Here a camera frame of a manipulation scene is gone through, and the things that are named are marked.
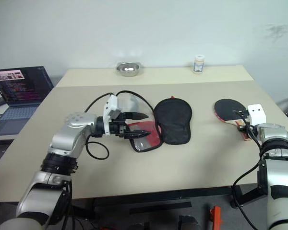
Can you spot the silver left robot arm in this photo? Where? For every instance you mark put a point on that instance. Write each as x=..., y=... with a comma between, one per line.
x=69, y=134

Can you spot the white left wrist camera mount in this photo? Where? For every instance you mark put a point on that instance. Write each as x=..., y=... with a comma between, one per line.
x=111, y=103

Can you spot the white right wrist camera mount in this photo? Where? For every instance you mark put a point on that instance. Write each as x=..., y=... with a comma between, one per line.
x=256, y=115

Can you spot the black and clear paddle case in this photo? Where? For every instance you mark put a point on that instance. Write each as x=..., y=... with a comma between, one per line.
x=175, y=119

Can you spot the dark rounded grey shape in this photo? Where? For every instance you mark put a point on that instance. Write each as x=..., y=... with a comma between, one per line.
x=188, y=222

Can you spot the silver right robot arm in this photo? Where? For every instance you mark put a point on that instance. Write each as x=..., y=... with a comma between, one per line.
x=276, y=167

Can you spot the black table frame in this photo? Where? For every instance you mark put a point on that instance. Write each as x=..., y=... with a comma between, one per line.
x=182, y=194

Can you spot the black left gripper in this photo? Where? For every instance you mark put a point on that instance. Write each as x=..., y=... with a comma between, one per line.
x=117, y=124

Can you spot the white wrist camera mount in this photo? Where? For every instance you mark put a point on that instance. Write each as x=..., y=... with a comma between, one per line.
x=256, y=115
x=111, y=103

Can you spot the black flat strip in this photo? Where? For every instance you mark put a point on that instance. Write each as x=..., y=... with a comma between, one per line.
x=160, y=208

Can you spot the open blue laptop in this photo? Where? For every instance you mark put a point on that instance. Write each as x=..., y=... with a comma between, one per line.
x=19, y=86

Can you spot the orange-red tool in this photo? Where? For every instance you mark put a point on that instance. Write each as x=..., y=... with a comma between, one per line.
x=215, y=216

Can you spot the black rubber table tennis paddle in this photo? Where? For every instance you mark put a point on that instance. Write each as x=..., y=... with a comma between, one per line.
x=226, y=109

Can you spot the small white-lidded bottle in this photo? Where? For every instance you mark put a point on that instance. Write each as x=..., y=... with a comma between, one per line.
x=199, y=64

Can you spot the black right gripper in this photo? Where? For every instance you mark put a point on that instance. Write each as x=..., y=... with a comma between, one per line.
x=246, y=121

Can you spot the stainless steel bowl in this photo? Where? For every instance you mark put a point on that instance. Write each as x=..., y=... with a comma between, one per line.
x=128, y=69

